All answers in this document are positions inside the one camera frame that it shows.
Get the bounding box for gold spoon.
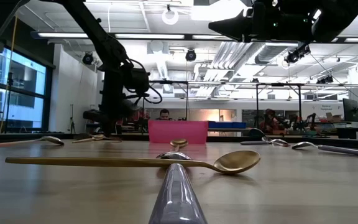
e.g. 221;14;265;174
4;150;262;175
71;134;106;144
170;138;189;152

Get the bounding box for white round ceiling fixture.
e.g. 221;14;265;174
161;8;180;26

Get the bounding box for pink plastic bin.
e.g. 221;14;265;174
147;120;209;145

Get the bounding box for person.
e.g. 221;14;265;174
259;108;281;134
156;108;175;121

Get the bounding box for black metal gantry frame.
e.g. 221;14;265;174
255;82;305;129
149;80;190;121

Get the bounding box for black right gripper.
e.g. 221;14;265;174
208;0;318;43

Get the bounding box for thin black tripod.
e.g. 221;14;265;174
68;103;76;134

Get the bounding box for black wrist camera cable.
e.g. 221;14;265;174
132;58;163;105

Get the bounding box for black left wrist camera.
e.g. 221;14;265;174
129;67;151;96

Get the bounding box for blue storage crates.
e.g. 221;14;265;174
208;121;247;129

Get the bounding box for purple-handled silver spoon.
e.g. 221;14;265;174
147;151;209;224
240;138;279;146
291;141;358;157

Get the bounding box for black computer monitor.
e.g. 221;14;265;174
342;98;358;123

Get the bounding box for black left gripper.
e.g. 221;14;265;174
83;74;140;137

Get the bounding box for yellow cable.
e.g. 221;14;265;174
0;15;19;134

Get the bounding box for large glass window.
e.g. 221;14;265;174
0;46;52;132

